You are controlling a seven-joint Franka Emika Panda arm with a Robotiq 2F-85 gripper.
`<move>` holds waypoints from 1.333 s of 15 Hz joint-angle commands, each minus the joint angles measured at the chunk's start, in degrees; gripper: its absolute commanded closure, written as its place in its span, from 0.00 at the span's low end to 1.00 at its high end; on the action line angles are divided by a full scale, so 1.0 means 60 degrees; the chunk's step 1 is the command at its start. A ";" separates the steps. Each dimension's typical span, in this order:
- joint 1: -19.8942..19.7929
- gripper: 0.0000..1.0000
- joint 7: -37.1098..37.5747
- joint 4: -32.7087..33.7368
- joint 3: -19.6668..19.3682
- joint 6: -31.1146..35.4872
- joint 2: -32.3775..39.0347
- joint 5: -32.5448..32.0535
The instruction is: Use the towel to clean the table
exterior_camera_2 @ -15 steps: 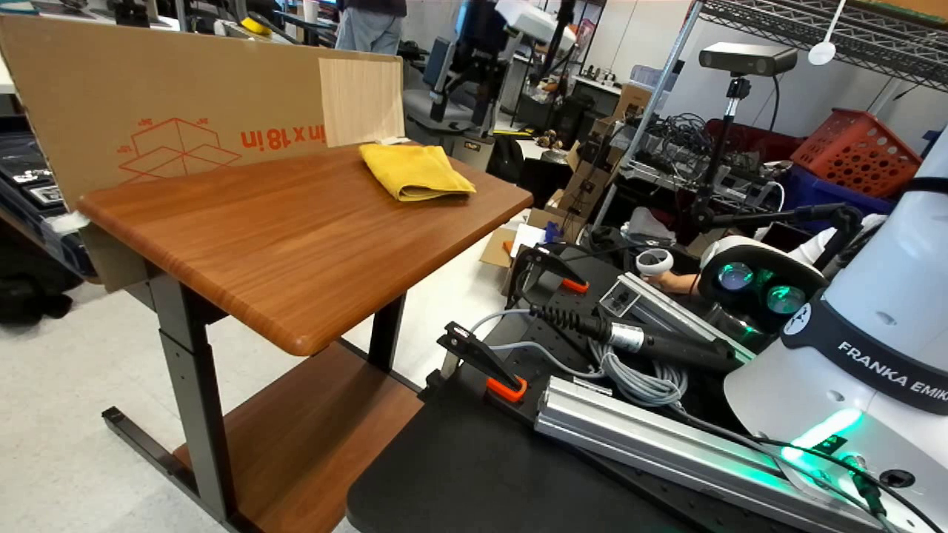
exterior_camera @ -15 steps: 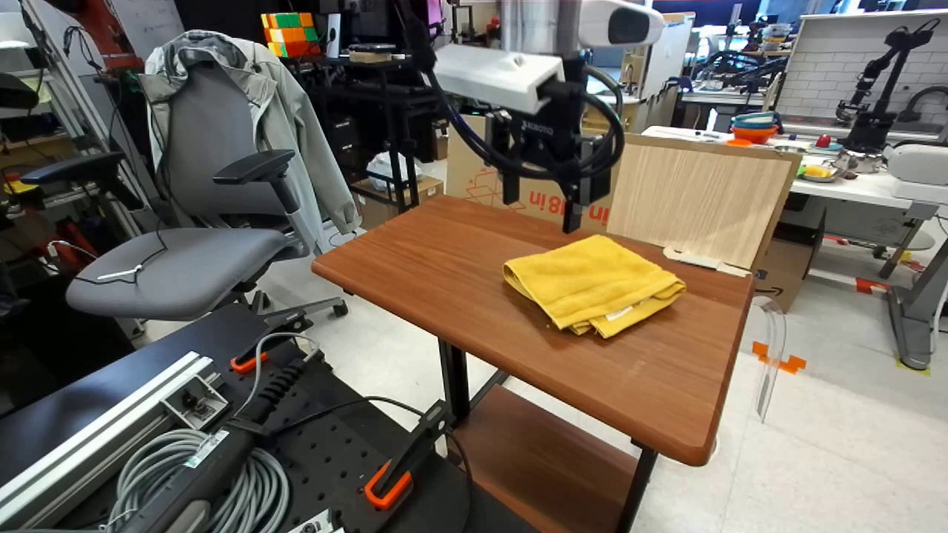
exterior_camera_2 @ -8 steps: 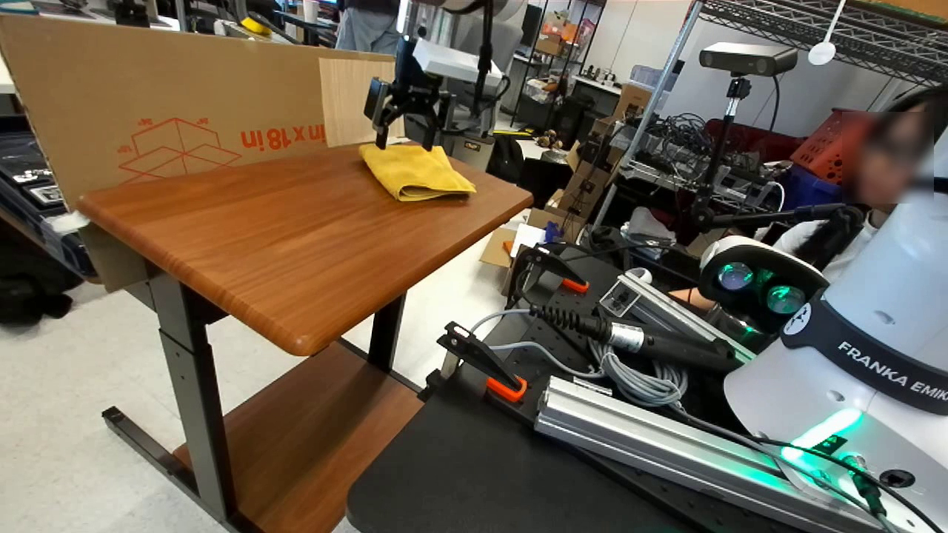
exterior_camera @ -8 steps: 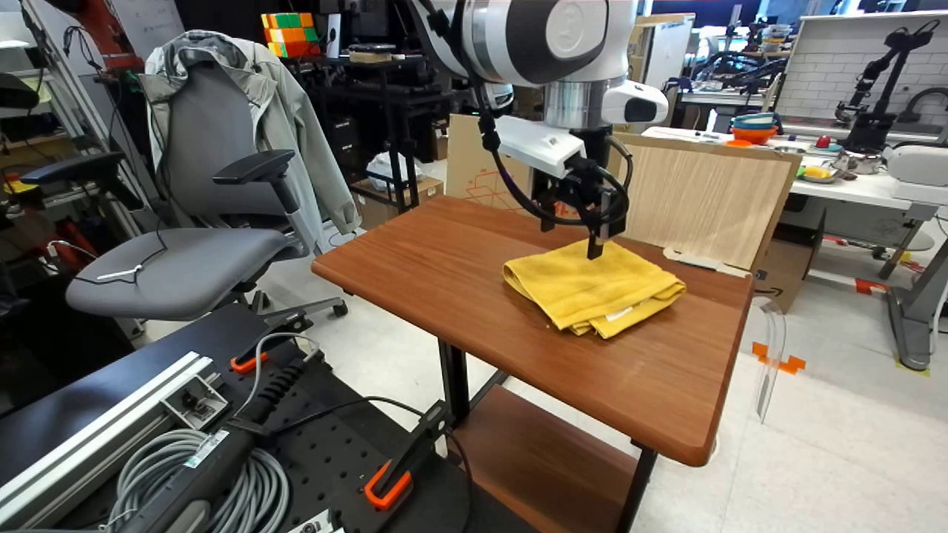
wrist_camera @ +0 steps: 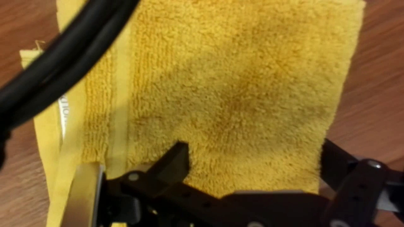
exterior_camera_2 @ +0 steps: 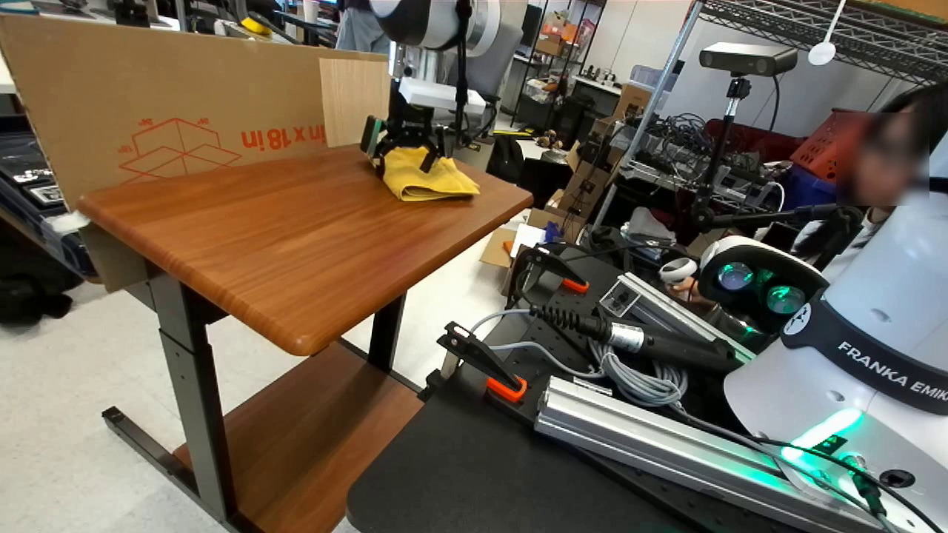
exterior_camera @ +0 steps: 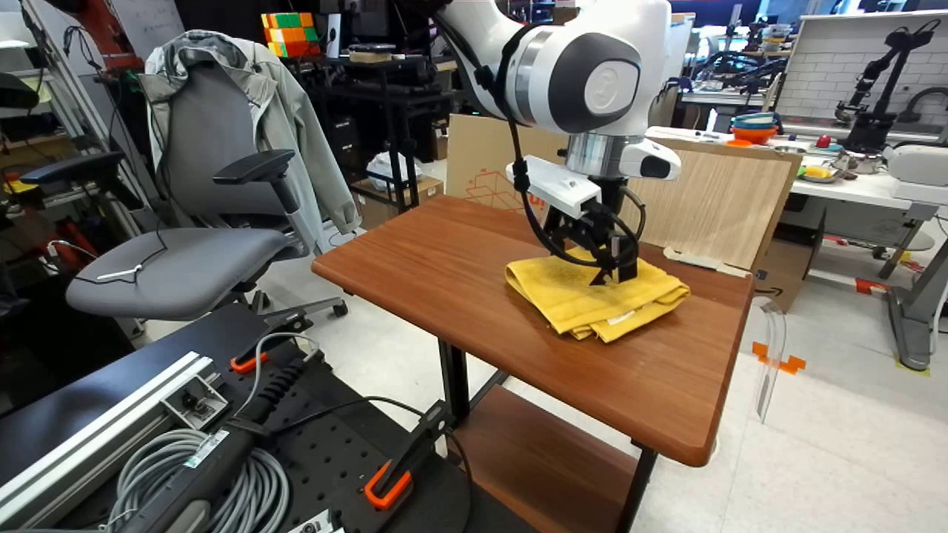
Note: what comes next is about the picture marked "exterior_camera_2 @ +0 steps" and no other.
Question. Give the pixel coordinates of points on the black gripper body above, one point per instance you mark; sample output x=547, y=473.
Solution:
x=414, y=128

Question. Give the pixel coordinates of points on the black equipment pile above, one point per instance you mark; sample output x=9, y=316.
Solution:
x=30, y=282

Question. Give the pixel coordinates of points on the black metal table frame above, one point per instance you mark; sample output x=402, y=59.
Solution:
x=193, y=395

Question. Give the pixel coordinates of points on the red plastic crate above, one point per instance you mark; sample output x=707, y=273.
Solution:
x=817, y=152

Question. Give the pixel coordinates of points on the grey office chair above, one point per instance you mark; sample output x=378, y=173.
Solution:
x=494, y=59

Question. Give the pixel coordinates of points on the wooden lower table shelf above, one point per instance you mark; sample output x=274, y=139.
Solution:
x=298, y=444

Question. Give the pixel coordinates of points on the black camera on tripod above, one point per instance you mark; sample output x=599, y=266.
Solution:
x=748, y=57

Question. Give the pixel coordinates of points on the long aluminium extrusion rail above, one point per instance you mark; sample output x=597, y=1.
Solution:
x=652, y=433

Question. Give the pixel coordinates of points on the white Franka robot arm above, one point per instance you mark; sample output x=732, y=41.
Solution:
x=868, y=296

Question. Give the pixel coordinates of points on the person with blurred face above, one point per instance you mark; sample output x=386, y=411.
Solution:
x=877, y=157

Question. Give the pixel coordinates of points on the yellow cloth towel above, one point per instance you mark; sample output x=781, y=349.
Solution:
x=433, y=182

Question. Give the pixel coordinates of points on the stereo camera green lenses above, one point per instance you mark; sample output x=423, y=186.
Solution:
x=757, y=282

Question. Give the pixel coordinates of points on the short aluminium extrusion piece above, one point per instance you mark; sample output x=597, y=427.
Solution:
x=657, y=306

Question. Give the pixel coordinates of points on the white tape roll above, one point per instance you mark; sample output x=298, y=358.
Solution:
x=677, y=271

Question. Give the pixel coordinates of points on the stacked brown cardboard boxes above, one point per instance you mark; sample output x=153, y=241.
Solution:
x=594, y=179

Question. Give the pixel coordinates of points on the large flat cardboard box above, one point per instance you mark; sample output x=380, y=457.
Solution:
x=150, y=99

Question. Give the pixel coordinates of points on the person in blue jeans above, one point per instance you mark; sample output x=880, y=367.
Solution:
x=357, y=29

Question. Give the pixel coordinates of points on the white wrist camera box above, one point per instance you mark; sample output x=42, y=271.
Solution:
x=440, y=94

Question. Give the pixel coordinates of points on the white hanging round lamp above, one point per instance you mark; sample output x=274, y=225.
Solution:
x=823, y=50

